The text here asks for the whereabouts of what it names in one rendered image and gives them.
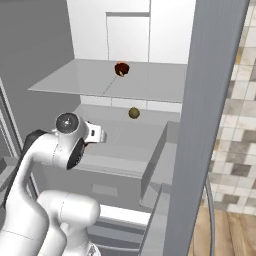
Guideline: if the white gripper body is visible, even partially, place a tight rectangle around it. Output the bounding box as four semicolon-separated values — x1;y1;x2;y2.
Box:
96;126;108;144

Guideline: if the glass fridge rack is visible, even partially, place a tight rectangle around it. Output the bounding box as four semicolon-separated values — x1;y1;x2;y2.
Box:
27;58;189;104
70;103;183;180

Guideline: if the olive green round vegetable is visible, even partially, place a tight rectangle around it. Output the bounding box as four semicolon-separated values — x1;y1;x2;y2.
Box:
128;106;141;120

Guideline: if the grey fridge drawer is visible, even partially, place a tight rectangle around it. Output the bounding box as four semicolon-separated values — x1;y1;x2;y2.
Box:
39;162;152;215

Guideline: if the grey fridge door bin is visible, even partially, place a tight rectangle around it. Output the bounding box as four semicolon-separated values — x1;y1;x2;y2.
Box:
138;120;181;210

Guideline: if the grey fridge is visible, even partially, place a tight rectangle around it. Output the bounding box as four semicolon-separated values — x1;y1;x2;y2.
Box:
0;0;198;256

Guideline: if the grey fridge door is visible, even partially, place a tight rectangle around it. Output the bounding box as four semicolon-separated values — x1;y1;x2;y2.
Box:
162;0;251;256

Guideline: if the grey fridge door handle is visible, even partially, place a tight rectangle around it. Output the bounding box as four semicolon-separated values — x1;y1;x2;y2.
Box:
202;173;216;256

